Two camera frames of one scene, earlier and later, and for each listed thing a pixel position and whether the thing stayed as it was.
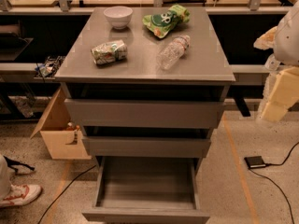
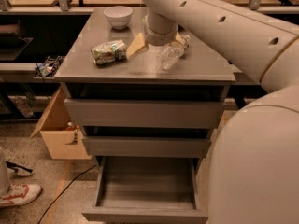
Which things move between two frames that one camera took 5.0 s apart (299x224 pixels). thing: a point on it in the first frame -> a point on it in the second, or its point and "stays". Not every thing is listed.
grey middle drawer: [109, 147] stays
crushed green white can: [109, 52] stays
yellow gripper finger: [266, 41] -> [160, 31]
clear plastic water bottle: [173, 51] stays
